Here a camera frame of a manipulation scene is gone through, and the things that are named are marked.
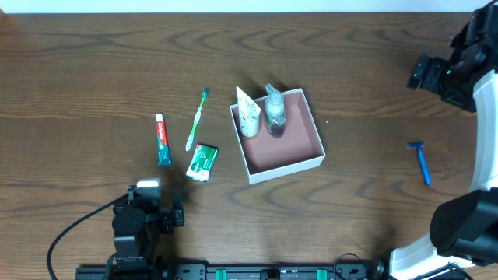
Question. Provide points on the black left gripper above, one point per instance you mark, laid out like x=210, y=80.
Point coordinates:
x=177, y=217

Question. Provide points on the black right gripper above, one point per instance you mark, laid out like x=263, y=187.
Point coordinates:
x=422, y=72

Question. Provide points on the green white toothbrush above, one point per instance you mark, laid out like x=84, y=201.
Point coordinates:
x=196, y=120

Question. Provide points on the blue disposable razor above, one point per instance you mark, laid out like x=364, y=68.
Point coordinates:
x=418, y=146

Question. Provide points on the green Dettol soap pack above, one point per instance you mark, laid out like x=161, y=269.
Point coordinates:
x=202, y=162

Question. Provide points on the clear pump soap bottle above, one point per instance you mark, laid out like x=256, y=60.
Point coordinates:
x=275, y=113

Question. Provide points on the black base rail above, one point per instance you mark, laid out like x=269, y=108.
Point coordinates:
x=201, y=272

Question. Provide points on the red teal toothpaste tube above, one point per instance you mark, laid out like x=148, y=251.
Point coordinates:
x=164, y=158

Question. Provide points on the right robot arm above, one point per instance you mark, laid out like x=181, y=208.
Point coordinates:
x=463, y=231

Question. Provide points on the white lotion tube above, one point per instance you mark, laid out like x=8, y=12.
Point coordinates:
x=249, y=114

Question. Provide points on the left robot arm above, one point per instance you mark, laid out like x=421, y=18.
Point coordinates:
x=138, y=224

